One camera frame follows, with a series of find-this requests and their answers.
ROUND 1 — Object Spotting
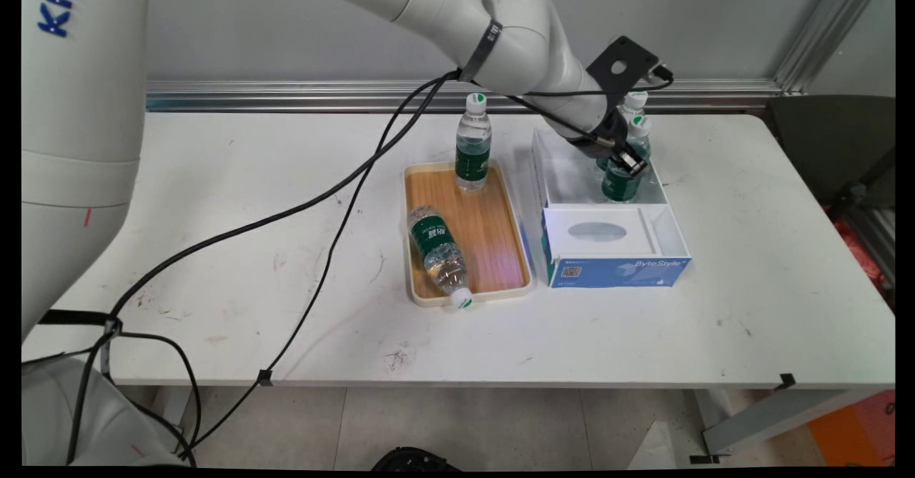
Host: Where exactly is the wooden tray with cream rim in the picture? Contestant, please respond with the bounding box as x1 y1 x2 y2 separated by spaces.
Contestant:
402 160 535 309

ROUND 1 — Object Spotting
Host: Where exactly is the white metal table leg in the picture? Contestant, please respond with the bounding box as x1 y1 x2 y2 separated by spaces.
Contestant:
159 386 195 436
688 388 862 465

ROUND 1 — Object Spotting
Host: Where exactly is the black wrist camera mount plate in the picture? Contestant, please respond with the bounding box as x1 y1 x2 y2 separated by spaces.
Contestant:
585 35 663 98

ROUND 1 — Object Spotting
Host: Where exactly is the green label water bottle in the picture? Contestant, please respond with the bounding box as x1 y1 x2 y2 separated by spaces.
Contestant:
405 204 475 312
455 93 493 194
600 114 653 204
595 90 650 176

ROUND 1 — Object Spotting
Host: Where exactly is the black round object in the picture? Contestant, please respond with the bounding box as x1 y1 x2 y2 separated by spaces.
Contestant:
370 447 463 472

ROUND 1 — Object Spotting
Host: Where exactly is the orange box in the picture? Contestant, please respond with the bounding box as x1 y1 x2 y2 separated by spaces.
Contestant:
806 389 896 466

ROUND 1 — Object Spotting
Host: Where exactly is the slanted aluminium profile post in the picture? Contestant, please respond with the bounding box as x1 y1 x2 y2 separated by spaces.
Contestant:
772 0 888 95

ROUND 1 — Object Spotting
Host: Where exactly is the black cable strap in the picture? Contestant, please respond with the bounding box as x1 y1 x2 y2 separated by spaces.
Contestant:
460 20 503 83
37 309 121 337

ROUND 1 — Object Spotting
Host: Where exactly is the horizontal aluminium rail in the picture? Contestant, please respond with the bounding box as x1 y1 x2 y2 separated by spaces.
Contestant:
145 76 788 114

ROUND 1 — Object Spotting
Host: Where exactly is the long black cable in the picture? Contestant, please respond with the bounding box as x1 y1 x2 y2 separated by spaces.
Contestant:
107 69 465 462
64 69 462 466

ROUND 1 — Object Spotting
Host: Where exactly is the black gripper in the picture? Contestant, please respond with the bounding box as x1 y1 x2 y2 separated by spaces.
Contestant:
569 105 651 178

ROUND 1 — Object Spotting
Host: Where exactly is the white box with blue side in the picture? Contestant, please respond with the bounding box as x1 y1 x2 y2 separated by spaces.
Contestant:
530 126 693 290

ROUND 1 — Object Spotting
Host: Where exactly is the red bag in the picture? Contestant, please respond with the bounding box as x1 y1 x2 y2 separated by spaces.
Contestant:
828 205 894 294

